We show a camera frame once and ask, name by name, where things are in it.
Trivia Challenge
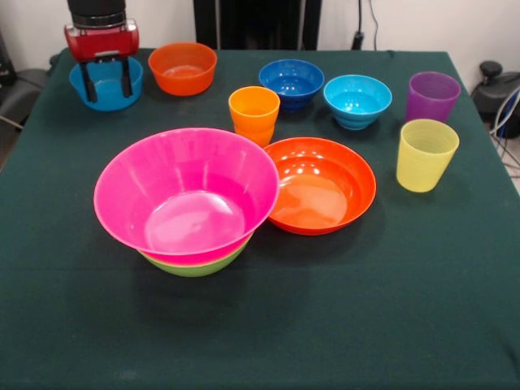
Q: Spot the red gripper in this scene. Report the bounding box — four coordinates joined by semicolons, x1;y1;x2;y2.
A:
63;18;141;104

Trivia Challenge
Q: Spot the bundle of floor cables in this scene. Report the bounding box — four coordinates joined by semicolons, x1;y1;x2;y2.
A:
489;88;520;180

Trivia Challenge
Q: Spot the green plastic bowl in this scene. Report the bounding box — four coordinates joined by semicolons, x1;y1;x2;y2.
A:
137;233;255;279

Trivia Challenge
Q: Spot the orange translucent bowl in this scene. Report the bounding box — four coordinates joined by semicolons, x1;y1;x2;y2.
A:
147;41;219;98

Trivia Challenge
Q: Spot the black floor device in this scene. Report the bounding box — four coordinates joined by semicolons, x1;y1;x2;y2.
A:
470;60;520;119

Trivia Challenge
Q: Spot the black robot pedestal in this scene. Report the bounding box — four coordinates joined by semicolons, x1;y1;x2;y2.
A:
192;0;323;51

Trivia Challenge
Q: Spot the red-orange shallow bowl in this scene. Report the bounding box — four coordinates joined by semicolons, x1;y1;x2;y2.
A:
263;136;378;236

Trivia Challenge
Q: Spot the purple plastic cup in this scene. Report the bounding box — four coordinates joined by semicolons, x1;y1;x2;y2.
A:
405;71;462;124

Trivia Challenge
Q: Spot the yellow plastic cup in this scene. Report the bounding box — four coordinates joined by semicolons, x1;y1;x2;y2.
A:
396;118;461;193

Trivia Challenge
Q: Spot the cyan ribbed bowl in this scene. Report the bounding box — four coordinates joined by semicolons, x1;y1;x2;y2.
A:
323;74;393;132

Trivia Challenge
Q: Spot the dark grey chair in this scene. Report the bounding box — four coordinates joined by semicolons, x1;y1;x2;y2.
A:
0;67;49;123

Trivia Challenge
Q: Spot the orange plastic cup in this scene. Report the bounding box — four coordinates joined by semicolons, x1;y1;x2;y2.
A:
234;121;276;150
227;85;282;134

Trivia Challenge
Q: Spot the dark blue ribbed bowl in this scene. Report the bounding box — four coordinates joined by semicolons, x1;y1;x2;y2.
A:
258;58;326;113

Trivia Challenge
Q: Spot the light blue translucent bowl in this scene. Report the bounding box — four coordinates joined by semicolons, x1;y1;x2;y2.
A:
68;56;144;113

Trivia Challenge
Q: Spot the dark green table cloth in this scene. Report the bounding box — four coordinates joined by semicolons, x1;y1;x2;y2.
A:
0;47;520;390

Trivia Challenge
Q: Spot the large pink plastic bowl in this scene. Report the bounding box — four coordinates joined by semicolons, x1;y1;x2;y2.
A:
93;127;280;266

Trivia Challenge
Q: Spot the black cable with plug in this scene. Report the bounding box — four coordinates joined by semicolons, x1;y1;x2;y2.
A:
351;0;366;51

